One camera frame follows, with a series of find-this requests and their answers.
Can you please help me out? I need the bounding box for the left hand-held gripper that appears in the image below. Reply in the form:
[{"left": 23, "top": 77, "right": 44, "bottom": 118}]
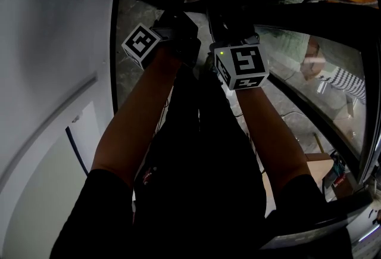
[{"left": 121, "top": 0, "right": 202, "bottom": 71}]

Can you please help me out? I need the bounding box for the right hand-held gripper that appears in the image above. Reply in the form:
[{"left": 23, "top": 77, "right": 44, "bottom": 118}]
[{"left": 207, "top": 7, "right": 270, "bottom": 92}]

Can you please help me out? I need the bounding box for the person's right forearm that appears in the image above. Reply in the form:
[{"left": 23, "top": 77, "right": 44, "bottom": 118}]
[{"left": 234, "top": 84, "right": 311, "bottom": 196}]

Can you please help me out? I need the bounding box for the person's left forearm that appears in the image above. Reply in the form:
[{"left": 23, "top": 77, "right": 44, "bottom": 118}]
[{"left": 90, "top": 45, "right": 183, "bottom": 191}]

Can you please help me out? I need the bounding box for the white knitted blanket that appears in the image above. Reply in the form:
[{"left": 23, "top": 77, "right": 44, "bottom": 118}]
[{"left": 266, "top": 27, "right": 311, "bottom": 74}]

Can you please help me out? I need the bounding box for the black baseboard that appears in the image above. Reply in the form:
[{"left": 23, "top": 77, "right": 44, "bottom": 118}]
[{"left": 110, "top": 0, "right": 121, "bottom": 113}]

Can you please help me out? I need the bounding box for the orange cushion behind glass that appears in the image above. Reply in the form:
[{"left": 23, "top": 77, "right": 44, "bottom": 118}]
[{"left": 299, "top": 36, "right": 323, "bottom": 80}]

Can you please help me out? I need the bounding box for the large orange cushion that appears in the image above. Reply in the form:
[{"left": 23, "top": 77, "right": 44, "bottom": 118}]
[{"left": 335, "top": 0, "right": 379, "bottom": 9}]

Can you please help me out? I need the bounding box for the person's black clothing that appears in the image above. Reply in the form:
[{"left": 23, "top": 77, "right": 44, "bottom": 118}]
[{"left": 49, "top": 63, "right": 355, "bottom": 259}]

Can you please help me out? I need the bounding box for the light wooden box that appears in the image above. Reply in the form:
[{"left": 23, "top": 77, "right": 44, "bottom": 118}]
[{"left": 304, "top": 151, "right": 335, "bottom": 194}]

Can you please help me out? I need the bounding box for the black box device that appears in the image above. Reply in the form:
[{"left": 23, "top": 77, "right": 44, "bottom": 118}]
[{"left": 258, "top": 191, "right": 373, "bottom": 250}]

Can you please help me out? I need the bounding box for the white cabinet door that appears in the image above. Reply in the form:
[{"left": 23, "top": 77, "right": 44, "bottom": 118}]
[{"left": 0, "top": 101, "right": 104, "bottom": 259}]

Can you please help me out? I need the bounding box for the white machine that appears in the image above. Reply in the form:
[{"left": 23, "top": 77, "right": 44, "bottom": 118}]
[{"left": 350, "top": 200, "right": 381, "bottom": 259}]

